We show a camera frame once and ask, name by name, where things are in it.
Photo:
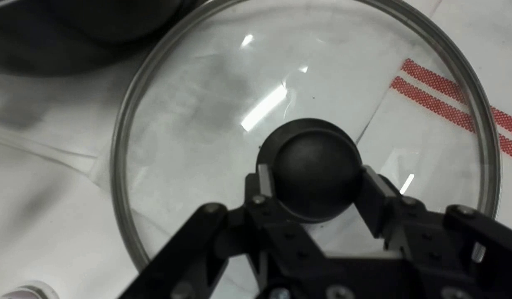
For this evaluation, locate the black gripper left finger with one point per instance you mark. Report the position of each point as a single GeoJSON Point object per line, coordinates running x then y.
{"type": "Point", "coordinates": [239, 237]}

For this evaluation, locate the large white red-striped towel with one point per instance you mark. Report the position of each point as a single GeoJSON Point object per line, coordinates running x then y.
{"type": "Point", "coordinates": [488, 66]}

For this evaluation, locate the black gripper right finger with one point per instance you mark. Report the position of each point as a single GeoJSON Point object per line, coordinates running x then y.
{"type": "Point", "coordinates": [460, 249]}

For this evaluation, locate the glass lid with black knob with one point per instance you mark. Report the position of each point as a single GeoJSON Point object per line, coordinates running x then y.
{"type": "Point", "coordinates": [211, 109]}

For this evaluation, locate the crumpled white red-striped towel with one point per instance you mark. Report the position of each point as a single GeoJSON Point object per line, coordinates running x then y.
{"type": "Point", "coordinates": [73, 104]}

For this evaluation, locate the black cooking pot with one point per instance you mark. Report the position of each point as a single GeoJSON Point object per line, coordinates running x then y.
{"type": "Point", "coordinates": [89, 33]}

